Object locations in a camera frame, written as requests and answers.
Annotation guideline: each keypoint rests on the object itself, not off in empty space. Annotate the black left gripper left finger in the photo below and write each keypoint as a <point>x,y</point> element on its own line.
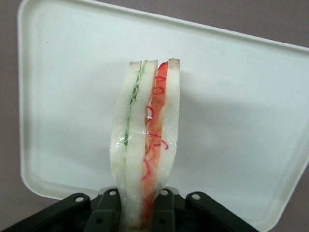
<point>72,212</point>

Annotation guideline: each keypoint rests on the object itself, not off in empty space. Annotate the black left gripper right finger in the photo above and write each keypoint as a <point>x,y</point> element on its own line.
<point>188,217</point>

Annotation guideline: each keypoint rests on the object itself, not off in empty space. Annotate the triangle sandwich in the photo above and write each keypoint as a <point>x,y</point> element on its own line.
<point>135,145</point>

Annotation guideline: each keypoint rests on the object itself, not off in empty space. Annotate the beige plastic tray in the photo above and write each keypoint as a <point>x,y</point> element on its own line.
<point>72,72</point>

